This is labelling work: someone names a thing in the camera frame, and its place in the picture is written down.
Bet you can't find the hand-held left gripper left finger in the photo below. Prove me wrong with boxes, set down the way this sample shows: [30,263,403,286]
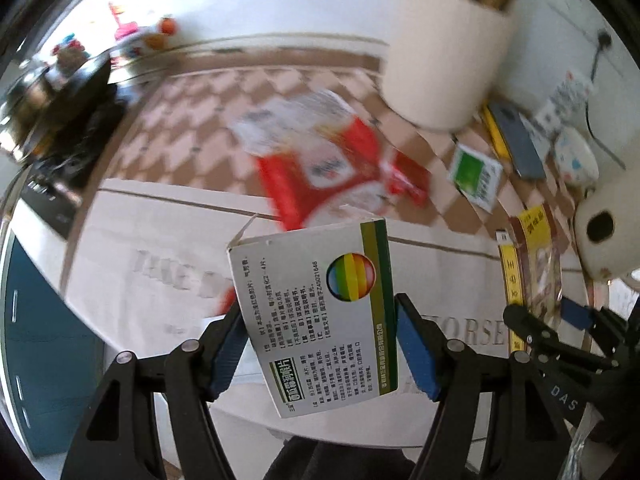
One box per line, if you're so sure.
[59,301,251,480]

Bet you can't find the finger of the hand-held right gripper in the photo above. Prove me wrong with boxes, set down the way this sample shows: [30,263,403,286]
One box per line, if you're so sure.
[560,296,626,356]
[502,304,557,361]

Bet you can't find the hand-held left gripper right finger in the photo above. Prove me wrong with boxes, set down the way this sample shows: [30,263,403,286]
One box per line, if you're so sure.
[394,292,573,480]

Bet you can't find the yellow brown snack packet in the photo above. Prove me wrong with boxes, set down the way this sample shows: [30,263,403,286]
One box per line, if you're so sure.
[496,205,563,356]

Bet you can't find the white green medicine box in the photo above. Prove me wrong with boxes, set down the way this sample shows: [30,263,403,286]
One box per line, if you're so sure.
[226,213,399,420]

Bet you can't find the white toilet paper roll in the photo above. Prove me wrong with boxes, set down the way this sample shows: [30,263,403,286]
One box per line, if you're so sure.
[572,167,640,281]

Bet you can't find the brown checkered tablecloth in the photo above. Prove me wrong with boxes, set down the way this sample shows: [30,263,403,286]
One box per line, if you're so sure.
[65,67,601,446]

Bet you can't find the white dotted cup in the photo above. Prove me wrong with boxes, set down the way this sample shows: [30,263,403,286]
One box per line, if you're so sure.
[552,127,599,188]

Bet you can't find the green white sachet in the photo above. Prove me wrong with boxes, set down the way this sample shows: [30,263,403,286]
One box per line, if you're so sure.
[447,143,503,211]

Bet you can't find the blue stove side cabinet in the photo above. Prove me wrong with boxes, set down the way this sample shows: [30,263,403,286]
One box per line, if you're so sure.
[0,235,106,458]

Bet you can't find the small red packet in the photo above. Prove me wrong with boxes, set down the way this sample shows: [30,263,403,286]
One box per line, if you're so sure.
[382,150,432,207]

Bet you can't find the grey phone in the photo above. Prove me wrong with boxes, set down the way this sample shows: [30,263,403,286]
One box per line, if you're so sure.
[487,101,547,179]

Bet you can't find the yellow pencil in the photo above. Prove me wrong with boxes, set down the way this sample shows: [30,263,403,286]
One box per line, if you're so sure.
[481,105,511,158]

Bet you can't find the red white snack bag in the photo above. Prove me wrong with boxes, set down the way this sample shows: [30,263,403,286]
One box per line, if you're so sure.
[230,91,396,231]

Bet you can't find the white patterned tissue pack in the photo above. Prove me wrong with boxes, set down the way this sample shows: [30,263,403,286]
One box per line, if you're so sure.
[532,71,598,136]

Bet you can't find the black gas stove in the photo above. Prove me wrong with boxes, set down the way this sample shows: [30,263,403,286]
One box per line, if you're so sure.
[17,125,126,238]

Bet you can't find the white round bucket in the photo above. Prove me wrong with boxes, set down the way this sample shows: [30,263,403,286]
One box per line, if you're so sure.
[382,0,513,133]

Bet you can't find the black wok pan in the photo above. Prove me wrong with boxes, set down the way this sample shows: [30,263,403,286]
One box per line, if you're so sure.
[30,52,115,128]

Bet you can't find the black plug with cable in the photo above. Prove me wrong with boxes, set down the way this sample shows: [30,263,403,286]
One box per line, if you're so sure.
[582,31,627,171]

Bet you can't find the colourful dots wall sticker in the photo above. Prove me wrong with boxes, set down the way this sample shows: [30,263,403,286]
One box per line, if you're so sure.
[51,34,88,61]

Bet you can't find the pink wall sticker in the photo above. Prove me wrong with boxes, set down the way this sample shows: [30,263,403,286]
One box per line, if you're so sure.
[109,2,140,43]

